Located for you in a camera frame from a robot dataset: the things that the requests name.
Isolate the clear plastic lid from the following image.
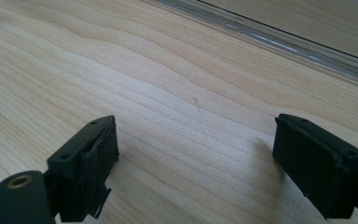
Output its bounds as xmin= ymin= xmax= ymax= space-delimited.
xmin=148 ymin=0 xmax=358 ymax=91

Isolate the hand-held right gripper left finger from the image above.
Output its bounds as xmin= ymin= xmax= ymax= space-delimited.
xmin=45 ymin=115 xmax=120 ymax=223

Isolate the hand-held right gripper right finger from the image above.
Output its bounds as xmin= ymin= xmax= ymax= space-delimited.
xmin=272 ymin=113 xmax=358 ymax=220

